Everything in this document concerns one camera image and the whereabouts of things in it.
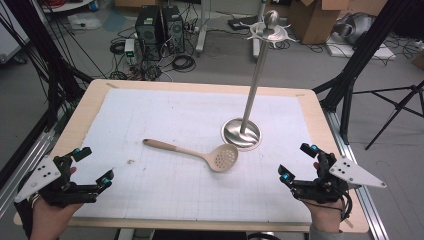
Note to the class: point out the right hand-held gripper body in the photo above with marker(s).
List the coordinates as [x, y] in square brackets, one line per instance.
[328, 190]

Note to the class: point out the black frame strut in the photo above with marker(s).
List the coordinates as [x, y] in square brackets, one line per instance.
[363, 53]

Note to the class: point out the beige slotted spoon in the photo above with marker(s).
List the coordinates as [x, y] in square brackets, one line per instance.
[225, 159]

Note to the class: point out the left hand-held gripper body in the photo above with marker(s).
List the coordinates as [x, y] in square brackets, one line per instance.
[63, 191]

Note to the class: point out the open cardboard box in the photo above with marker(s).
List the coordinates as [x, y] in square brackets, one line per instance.
[311, 20]

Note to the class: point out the white grid mat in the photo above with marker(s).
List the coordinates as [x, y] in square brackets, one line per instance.
[166, 110]

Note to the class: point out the white stand leg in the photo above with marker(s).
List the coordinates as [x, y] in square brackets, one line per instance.
[201, 36]
[256, 46]

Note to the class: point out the black tripod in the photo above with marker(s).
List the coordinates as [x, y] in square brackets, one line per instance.
[398, 106]

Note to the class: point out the person's left hand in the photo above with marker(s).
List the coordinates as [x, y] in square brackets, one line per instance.
[53, 220]

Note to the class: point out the slim black computer tower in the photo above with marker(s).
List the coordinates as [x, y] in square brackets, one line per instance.
[173, 28]

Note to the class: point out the white round table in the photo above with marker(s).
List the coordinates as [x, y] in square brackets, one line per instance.
[66, 6]

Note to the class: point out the wooden table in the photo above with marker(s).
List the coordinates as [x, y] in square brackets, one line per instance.
[206, 85]

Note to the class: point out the person's right hand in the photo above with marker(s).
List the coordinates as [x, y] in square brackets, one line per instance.
[325, 216]

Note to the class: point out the small grey power box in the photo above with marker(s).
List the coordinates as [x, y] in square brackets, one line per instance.
[129, 50]

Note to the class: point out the large black computer tower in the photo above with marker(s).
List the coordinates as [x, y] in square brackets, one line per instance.
[148, 31]

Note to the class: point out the white flat board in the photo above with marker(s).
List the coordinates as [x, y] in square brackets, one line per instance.
[360, 51]

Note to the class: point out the aluminium rail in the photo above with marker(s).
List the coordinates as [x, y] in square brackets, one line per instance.
[23, 166]
[363, 193]

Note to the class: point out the steel utensil stand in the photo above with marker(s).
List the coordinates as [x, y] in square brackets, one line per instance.
[255, 83]

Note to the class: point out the grey rounded device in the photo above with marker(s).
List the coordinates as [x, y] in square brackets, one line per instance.
[355, 28]

